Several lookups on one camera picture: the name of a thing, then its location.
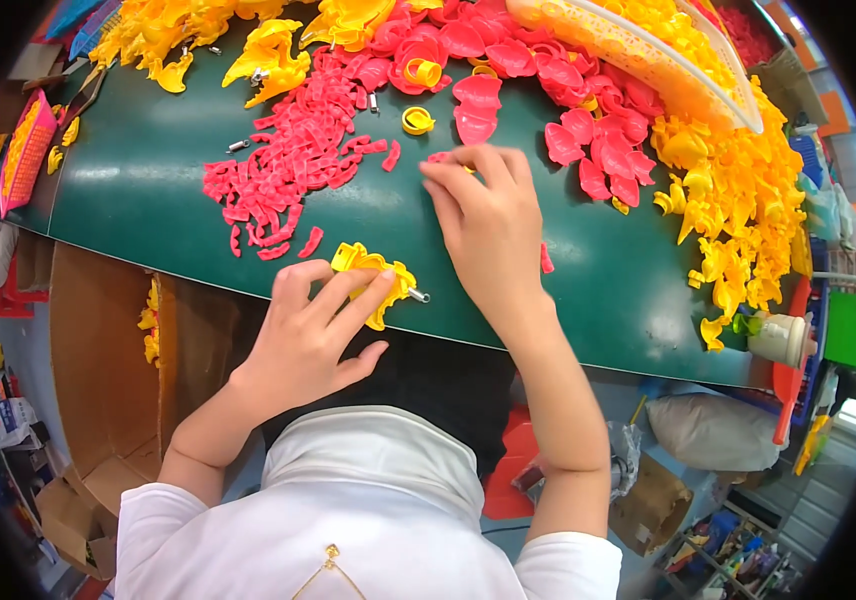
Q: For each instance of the person's left hand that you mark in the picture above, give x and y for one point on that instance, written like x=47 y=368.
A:
x=300 y=352

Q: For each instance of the person's right hand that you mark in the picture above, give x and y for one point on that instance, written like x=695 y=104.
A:
x=495 y=232

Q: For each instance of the small pink plastic piece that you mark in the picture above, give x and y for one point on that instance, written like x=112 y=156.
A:
x=439 y=157

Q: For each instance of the yellow plastic part with spring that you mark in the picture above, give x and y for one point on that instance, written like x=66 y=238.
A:
x=377 y=277

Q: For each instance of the loose pink curved piece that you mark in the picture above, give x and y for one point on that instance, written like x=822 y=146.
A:
x=546 y=259
x=392 y=155
x=311 y=241

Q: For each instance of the person's legs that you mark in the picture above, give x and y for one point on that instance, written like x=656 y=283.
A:
x=435 y=390

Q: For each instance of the pile of pink shell parts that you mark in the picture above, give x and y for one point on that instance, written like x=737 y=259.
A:
x=540 y=90

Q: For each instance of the yellow parts in box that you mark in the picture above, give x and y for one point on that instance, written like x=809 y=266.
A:
x=150 y=322

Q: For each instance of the person's body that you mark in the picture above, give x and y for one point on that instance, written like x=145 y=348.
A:
x=353 y=517

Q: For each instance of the small metal spring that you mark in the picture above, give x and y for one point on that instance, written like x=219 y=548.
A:
x=238 y=145
x=258 y=75
x=373 y=103

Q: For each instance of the pile of small pink pieces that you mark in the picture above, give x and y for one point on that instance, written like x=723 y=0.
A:
x=293 y=165

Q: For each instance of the large cardboard box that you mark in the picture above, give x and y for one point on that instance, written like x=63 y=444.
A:
x=105 y=375

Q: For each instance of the red plastic stool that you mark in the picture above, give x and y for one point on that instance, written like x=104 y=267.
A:
x=507 y=465

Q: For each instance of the white basket of yellow parts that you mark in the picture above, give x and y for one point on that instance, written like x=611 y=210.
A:
x=645 y=45

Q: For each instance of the large heap of yellow parts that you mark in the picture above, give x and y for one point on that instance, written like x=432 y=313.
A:
x=735 y=195

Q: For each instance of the crumpled plastic bag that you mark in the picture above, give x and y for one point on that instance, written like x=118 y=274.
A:
x=623 y=454

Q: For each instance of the small cardboard box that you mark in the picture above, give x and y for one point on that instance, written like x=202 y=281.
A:
x=75 y=525

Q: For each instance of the white sack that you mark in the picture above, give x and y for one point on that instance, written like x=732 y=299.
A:
x=713 y=431

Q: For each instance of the white bottle with green cap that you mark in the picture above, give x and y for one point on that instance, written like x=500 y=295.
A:
x=777 y=339

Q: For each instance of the brown cardboard piece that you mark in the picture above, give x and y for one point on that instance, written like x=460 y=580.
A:
x=649 y=506

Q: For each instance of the heap of yellow plastic parts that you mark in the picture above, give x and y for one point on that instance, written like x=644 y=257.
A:
x=233 y=37

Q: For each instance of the red plastic scoop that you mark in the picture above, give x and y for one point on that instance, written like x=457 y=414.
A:
x=789 y=390

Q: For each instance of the pink basket of yellow parts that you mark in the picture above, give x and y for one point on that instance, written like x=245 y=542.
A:
x=24 y=150

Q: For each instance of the blue plastic basket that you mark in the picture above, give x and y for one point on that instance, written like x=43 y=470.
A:
x=87 y=22

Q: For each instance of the rack of mixed items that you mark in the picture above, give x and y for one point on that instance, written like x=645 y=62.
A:
x=728 y=559

